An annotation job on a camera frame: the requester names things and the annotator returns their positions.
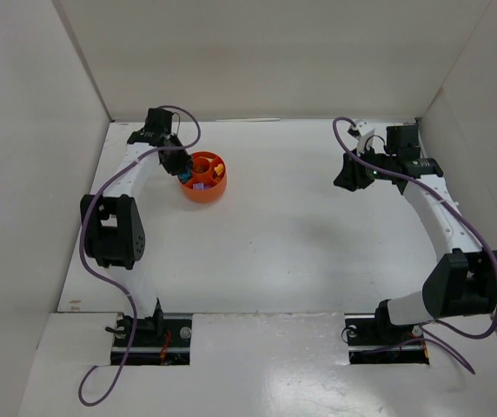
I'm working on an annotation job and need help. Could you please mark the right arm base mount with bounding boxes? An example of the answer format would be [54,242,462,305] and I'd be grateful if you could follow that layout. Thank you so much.
[341,314,429,365]

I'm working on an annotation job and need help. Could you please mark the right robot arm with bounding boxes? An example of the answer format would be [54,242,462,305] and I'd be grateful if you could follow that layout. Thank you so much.
[334,118,497,332]

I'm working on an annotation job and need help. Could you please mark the purple cable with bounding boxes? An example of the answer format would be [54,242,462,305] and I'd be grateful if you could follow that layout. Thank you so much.
[77,103,202,407]
[332,116,497,375]

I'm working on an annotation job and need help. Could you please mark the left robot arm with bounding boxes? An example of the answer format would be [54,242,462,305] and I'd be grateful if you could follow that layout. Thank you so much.
[79,105,194,320]

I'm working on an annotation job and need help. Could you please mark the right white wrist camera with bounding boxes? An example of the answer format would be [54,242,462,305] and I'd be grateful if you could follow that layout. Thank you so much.
[348,119,375,156]

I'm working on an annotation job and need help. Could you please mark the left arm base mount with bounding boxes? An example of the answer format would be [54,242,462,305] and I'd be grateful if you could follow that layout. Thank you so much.
[105,304,193,366]

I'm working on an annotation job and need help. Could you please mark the orange round divided container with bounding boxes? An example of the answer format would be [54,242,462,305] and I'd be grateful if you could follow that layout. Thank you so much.
[179,151,228,204]

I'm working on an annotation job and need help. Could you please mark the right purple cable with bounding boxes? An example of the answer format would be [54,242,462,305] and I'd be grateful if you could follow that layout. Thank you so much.
[332,116,497,375]

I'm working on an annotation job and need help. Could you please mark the yellow curved lego brick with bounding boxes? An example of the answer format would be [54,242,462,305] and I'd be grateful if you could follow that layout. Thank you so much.
[212,163,225,181]

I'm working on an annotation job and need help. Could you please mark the aluminium rail right side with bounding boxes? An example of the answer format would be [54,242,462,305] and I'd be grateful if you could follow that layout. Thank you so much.
[402,156,461,214]

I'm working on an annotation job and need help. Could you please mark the lavender lego brick in container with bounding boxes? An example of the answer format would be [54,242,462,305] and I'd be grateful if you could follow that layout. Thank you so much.
[192,182,207,190]

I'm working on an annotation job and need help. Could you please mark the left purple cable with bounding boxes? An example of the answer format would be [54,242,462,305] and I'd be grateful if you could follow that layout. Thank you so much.
[77,103,202,407]

